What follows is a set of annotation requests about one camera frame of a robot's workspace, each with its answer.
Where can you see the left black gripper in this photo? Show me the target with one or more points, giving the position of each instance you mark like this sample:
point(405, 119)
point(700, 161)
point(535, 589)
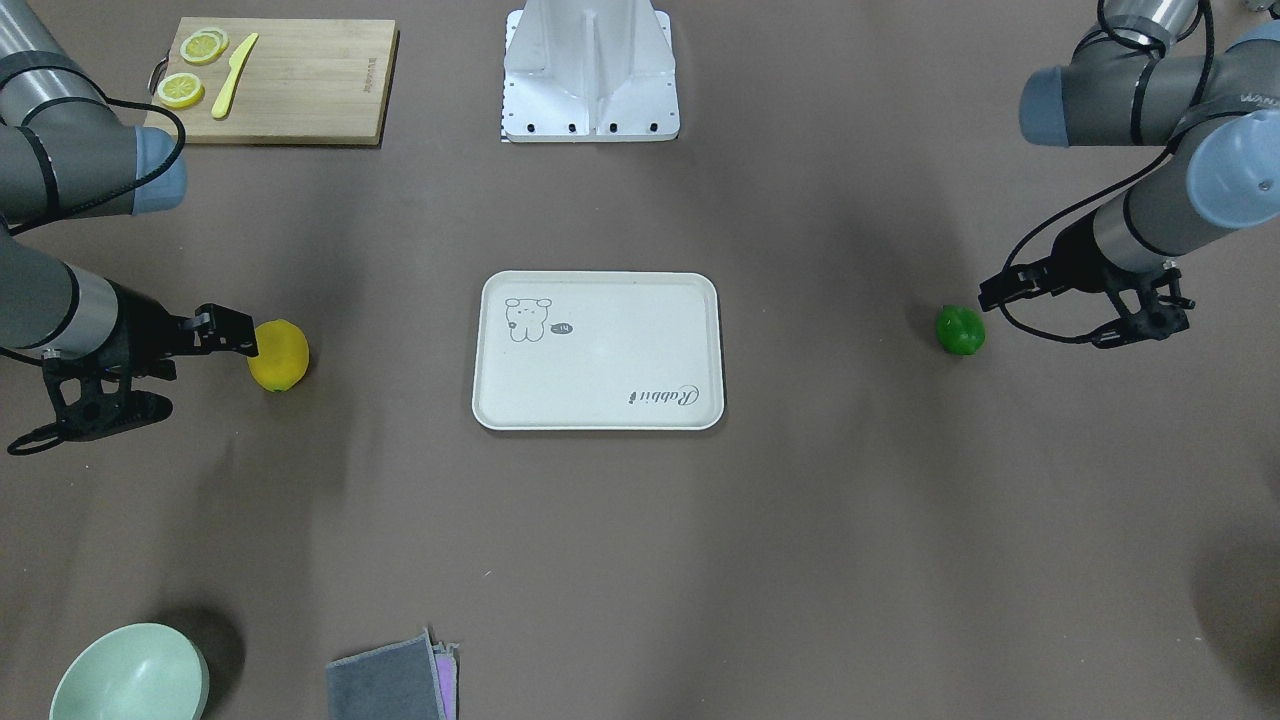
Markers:
point(1070, 250)

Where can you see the wooden cutting board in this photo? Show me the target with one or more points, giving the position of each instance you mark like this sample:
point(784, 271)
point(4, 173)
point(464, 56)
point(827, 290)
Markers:
point(308, 82)

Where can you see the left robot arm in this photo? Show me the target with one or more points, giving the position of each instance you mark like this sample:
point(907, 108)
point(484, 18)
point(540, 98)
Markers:
point(1214, 114)

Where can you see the green lime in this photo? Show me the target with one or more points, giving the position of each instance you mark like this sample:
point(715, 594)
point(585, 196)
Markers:
point(959, 330)

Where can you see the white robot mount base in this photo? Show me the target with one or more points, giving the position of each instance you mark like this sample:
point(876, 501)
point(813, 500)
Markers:
point(589, 72)

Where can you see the purple cloth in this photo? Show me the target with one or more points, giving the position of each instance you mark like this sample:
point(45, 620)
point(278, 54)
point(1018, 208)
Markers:
point(447, 675)

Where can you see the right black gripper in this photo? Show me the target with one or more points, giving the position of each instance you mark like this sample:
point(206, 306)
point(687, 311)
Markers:
point(138, 327)

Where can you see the lemon slice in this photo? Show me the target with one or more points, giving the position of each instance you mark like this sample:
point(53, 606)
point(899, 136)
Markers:
point(180, 90)
point(204, 46)

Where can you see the lemon slice lower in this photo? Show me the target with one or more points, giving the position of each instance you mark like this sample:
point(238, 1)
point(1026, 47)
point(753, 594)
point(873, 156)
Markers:
point(180, 90)

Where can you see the lemon slice upper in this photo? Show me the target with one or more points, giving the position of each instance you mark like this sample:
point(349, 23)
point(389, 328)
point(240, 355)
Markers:
point(204, 46)

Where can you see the yellow lemon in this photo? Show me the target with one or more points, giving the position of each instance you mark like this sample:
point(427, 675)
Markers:
point(282, 356)

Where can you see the white rabbit tray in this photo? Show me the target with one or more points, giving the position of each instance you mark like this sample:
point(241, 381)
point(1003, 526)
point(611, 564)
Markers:
point(598, 351)

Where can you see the yellow plastic knife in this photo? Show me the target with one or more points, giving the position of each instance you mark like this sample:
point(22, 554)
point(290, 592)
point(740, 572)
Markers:
point(227, 93)

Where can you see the grey folded cloth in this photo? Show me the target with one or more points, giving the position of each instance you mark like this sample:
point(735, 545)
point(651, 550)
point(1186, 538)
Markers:
point(397, 681)

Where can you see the mint green bowl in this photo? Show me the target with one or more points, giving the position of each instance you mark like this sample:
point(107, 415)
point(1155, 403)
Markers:
point(139, 671)

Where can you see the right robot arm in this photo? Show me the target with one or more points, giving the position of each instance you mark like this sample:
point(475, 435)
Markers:
point(68, 155)

